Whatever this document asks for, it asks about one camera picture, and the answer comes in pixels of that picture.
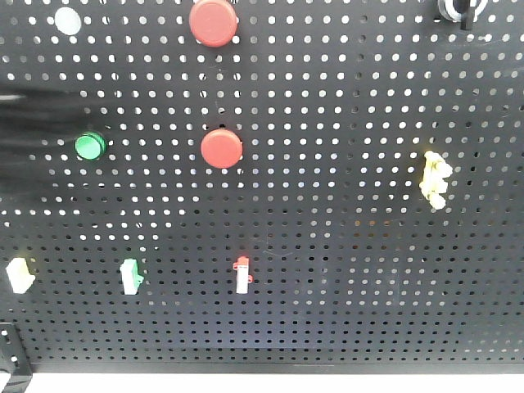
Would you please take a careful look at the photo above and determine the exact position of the red mushroom button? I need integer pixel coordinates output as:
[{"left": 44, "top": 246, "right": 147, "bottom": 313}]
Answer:
[
  {"left": 189, "top": 0, "right": 238, "bottom": 47},
  {"left": 201, "top": 129, "right": 243, "bottom": 169}
]

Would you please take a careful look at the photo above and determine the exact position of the white standing desk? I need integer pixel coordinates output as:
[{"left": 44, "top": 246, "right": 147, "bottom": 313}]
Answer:
[{"left": 27, "top": 373, "right": 523, "bottom": 392}]

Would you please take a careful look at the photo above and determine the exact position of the black rotary selector switch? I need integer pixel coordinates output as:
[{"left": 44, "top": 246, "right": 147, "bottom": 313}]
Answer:
[{"left": 436, "top": 0, "right": 488, "bottom": 31}]

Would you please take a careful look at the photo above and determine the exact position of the white green rocker switch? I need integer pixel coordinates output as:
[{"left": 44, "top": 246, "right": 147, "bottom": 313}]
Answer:
[{"left": 120, "top": 259, "right": 144, "bottom": 296}]

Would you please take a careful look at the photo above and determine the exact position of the left black clamp bracket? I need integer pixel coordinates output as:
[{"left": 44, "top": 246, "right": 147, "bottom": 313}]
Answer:
[{"left": 1, "top": 322, "right": 33, "bottom": 393}]

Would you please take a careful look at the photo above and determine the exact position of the yellow toggle switch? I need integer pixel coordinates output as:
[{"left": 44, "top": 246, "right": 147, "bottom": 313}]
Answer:
[{"left": 419, "top": 151, "right": 454, "bottom": 210}]

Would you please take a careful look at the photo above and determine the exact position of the lower red mushroom button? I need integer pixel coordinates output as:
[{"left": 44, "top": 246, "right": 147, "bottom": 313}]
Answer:
[{"left": 201, "top": 129, "right": 243, "bottom": 169}]

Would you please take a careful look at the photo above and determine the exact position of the white yellow rocker switch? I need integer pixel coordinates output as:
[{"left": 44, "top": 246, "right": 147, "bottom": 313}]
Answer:
[{"left": 6, "top": 257, "right": 36, "bottom": 294}]

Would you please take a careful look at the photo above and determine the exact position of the white red rocker switch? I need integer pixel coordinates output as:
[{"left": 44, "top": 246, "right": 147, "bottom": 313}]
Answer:
[{"left": 233, "top": 256, "right": 253, "bottom": 295}]

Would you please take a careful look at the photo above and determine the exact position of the blurred black robot arm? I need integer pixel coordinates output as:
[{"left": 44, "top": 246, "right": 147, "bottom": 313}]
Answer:
[{"left": 1, "top": 84, "right": 97, "bottom": 197}]

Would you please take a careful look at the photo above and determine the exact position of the black perforated pegboard panel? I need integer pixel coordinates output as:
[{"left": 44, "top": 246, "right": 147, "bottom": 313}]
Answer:
[{"left": 1, "top": 1, "right": 523, "bottom": 373}]

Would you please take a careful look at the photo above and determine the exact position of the green round push button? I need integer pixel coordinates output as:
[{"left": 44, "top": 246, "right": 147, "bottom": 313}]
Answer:
[{"left": 75, "top": 131, "right": 107, "bottom": 160}]

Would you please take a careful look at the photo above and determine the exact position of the upper red mushroom button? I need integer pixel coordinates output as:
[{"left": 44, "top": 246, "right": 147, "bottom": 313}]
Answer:
[{"left": 189, "top": 0, "right": 238, "bottom": 47}]

